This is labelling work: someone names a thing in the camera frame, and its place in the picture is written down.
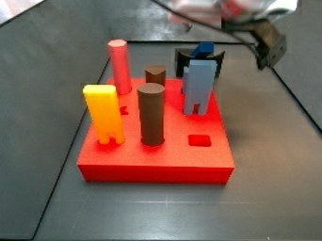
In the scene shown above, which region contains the brown cylinder peg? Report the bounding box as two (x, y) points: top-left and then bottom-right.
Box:
(138, 83), (165, 146)

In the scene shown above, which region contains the black curved fixture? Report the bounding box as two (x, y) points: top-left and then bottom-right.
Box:
(175, 48), (226, 77)

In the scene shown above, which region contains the short brown peg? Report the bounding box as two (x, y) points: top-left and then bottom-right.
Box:
(145, 65), (166, 85)

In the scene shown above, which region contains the pink hexagonal peg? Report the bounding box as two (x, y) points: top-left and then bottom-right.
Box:
(107, 40), (133, 95)

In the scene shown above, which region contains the light blue notched peg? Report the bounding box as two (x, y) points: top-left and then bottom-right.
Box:
(183, 59), (218, 116)

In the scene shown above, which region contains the red peg board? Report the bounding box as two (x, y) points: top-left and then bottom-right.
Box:
(76, 79), (235, 185)

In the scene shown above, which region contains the dark blue rectangular block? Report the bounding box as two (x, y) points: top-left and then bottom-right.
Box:
(190, 42), (214, 57)

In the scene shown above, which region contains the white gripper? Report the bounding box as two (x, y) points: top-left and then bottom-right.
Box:
(167, 0), (300, 26)

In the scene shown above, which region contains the yellow notched peg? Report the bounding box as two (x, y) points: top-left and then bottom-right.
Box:
(83, 85), (124, 144)

